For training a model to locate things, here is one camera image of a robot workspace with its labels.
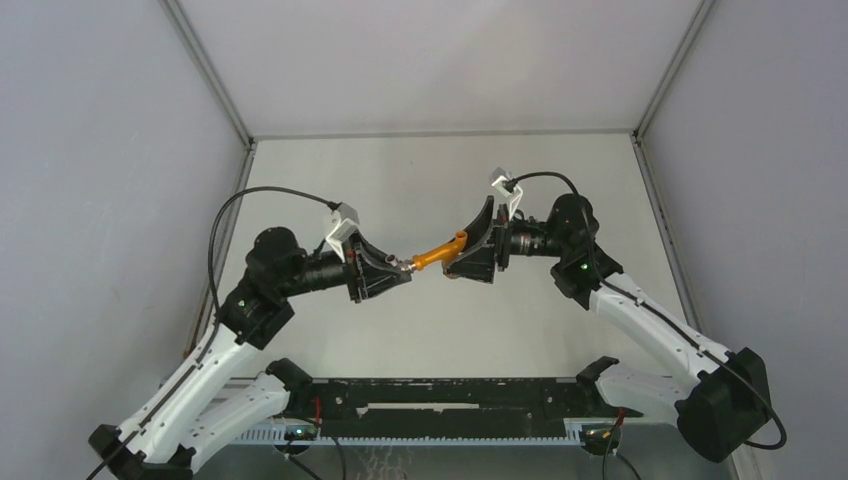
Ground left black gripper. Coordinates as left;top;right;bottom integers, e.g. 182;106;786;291
277;229;410;303

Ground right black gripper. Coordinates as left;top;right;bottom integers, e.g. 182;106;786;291
443;197;568;285

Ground orange faucet body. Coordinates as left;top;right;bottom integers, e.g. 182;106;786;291
411;231;468;271

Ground silver metal faucet fitting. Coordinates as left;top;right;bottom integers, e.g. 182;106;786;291
385;254;416;273

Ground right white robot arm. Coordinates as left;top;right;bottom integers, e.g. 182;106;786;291
443;194;775;463

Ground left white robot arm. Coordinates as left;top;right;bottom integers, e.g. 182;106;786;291
89;227;427;479

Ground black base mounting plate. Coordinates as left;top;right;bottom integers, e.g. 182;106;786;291
277;377;620;436

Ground left green circuit board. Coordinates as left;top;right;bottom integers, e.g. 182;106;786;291
284;426;319;443

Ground green circuit board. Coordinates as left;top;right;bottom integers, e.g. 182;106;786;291
284;426;319;443
580;427;621;445

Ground right green circuit board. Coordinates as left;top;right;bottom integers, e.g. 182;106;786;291
580;427;621;445

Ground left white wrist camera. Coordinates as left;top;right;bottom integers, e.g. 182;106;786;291
324;203;360;261

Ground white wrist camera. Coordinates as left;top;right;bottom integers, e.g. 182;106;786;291
324;203;360;261
490;167;523;219

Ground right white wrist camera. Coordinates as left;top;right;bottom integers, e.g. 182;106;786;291
490;167;523;219

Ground right black camera cable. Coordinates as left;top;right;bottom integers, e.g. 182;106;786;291
506;171;601;266

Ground black camera cable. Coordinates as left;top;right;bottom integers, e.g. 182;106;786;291
206;186;342;326
506;171;601;266

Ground left black camera cable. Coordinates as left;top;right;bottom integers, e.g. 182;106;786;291
206;186;342;326

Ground white slotted cable duct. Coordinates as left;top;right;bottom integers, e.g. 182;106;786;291
230;423;584;447

